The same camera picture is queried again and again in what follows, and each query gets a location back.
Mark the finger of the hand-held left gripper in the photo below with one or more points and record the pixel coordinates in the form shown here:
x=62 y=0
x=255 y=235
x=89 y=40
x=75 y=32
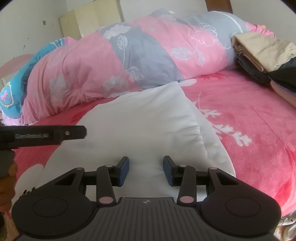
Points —
x=74 y=132

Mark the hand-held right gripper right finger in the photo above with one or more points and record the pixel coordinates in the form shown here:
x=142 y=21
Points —
x=168 y=171

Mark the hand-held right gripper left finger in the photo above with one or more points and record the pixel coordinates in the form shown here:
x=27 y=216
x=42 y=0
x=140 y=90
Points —
x=123 y=171

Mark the white sweatshirt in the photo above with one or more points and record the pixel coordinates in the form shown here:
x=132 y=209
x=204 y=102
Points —
x=150 y=129

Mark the pile of folded clothes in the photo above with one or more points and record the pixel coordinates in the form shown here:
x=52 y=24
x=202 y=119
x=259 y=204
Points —
x=270 y=60

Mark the person's left hand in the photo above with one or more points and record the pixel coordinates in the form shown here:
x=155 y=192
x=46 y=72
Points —
x=8 y=185

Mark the blue plush pillow with bow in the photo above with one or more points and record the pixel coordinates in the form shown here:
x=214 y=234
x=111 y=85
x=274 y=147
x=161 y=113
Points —
x=18 y=76

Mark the white pink headboard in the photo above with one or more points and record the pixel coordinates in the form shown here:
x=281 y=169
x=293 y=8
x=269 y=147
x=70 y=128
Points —
x=13 y=67

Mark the pink grey floral quilt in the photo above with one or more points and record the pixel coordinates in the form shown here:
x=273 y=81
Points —
x=127 y=60

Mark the pink fleece blanket leaf print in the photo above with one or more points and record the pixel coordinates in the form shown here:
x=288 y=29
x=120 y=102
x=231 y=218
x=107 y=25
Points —
x=254 y=115

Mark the cream wardrobe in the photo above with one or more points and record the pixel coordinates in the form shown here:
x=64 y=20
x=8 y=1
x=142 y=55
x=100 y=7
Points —
x=92 y=20

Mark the brown wooden door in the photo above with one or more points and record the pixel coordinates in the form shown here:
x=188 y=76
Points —
x=219 y=5

